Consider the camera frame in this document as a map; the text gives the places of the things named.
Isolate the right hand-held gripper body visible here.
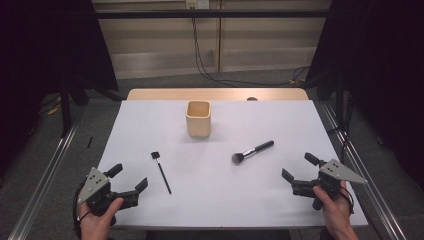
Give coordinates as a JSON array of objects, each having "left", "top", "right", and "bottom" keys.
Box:
[{"left": 291, "top": 158, "right": 369, "bottom": 211}]

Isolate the metal floor rail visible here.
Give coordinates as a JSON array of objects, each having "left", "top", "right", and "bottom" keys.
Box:
[
  {"left": 319, "top": 99, "right": 408, "bottom": 240},
  {"left": 7, "top": 109, "right": 87, "bottom": 240}
]

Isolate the right hand-held gripper cable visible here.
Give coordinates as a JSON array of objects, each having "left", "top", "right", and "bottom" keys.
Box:
[{"left": 339, "top": 185, "right": 355, "bottom": 215}]

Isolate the long black hanging cable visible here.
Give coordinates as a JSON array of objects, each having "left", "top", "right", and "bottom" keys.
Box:
[{"left": 190, "top": 7, "right": 303, "bottom": 88}]

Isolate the black fluffy makeup brush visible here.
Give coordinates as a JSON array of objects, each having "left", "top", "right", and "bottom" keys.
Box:
[{"left": 231, "top": 139, "right": 275, "bottom": 166}]

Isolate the black horizontal frame bar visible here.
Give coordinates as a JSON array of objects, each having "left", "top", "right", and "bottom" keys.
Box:
[{"left": 94, "top": 9, "right": 332, "bottom": 20}]

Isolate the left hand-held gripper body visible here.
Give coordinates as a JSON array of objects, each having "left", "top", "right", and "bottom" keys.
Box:
[{"left": 76, "top": 166, "right": 140, "bottom": 216}]

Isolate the hand-held gripper cable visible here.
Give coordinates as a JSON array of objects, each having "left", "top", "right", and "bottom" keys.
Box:
[
  {"left": 339, "top": 185, "right": 355, "bottom": 215},
  {"left": 72, "top": 180, "right": 92, "bottom": 240}
]

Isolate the left hand-held gripper cable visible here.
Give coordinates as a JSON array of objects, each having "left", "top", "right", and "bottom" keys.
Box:
[{"left": 72, "top": 180, "right": 92, "bottom": 240}]

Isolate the beige square cup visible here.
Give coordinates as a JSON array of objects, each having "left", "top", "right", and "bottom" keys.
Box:
[{"left": 185, "top": 100, "right": 212, "bottom": 138}]

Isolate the black stand post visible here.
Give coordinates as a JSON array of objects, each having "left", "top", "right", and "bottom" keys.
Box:
[{"left": 59, "top": 77, "right": 73, "bottom": 138}]

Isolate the dark curtain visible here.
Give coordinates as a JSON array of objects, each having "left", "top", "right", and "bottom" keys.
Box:
[
  {"left": 0, "top": 0, "right": 120, "bottom": 179},
  {"left": 304, "top": 0, "right": 424, "bottom": 192}
]

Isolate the white wall socket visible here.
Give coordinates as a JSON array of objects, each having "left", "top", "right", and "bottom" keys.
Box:
[{"left": 185, "top": 0, "right": 211, "bottom": 10}]

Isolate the person's right hand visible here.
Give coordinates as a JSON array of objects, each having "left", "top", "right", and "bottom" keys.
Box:
[{"left": 312, "top": 180, "right": 354, "bottom": 232}]

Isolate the thin black applicator brush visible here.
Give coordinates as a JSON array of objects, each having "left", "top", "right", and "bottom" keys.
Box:
[{"left": 150, "top": 151, "right": 173, "bottom": 195}]

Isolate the white table mat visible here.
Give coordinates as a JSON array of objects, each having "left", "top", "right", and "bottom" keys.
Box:
[{"left": 98, "top": 99, "right": 369, "bottom": 229}]

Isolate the person's left hand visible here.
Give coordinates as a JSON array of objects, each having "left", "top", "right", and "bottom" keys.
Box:
[{"left": 78, "top": 197, "right": 125, "bottom": 240}]

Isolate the black cable beside rail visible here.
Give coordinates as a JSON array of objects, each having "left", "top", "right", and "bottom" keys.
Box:
[{"left": 327, "top": 95, "right": 355, "bottom": 163}]

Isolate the wooden table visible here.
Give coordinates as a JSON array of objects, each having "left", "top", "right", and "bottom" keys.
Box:
[{"left": 126, "top": 87, "right": 310, "bottom": 102}]

